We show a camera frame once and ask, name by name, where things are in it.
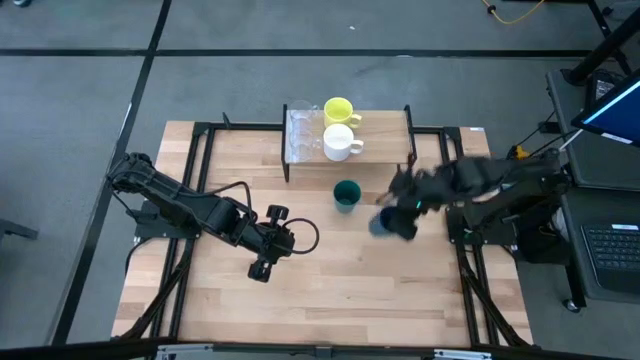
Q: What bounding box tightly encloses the black laptop keyboard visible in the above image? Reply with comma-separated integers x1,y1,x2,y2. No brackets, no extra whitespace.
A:
579,223,640,295

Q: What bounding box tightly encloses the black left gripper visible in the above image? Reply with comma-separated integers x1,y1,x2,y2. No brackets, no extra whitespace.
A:
247,203,297,284

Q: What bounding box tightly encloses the grey side desk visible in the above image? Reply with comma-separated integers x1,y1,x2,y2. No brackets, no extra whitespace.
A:
544,69,640,307

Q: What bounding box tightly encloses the dark green cup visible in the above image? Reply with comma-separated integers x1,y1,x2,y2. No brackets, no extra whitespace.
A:
332,179,363,215

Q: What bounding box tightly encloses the black chair leg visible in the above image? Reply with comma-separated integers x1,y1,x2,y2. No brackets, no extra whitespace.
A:
0,218,39,241

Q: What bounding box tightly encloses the small clear glass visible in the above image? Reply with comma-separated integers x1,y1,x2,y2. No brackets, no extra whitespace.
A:
289,124,324,162

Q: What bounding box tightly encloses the computer monitor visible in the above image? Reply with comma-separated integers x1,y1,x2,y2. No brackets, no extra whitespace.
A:
571,69,640,149

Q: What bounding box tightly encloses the black crossbar with silver brackets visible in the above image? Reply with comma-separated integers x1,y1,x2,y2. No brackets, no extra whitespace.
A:
0,337,640,360

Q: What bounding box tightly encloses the yellow mug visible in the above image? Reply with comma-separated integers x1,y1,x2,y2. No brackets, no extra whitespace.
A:
323,96,363,129

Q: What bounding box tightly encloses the black stand pole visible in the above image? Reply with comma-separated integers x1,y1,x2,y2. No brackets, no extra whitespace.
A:
559,0,640,86

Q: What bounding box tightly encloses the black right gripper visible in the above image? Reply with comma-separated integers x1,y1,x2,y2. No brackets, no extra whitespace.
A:
374,160,462,242

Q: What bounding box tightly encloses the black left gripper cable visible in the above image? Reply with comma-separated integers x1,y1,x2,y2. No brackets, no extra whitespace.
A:
279,216,321,256

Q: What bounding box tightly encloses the white mug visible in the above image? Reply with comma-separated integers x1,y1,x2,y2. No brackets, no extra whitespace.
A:
322,123,365,163

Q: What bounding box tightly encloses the dark blue cup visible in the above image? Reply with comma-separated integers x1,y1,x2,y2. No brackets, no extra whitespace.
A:
368,205,407,238

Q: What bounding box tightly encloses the yellow floor cable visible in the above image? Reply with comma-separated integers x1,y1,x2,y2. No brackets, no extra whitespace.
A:
480,0,546,25

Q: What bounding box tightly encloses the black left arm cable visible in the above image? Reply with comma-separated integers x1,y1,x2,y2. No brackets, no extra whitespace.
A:
172,180,254,221

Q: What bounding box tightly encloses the wooden shelf with black legs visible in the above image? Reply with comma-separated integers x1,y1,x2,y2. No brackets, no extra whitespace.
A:
281,103,419,184

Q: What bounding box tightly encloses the black aluminium table frame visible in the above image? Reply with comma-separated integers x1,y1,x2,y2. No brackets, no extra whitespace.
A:
112,112,534,351

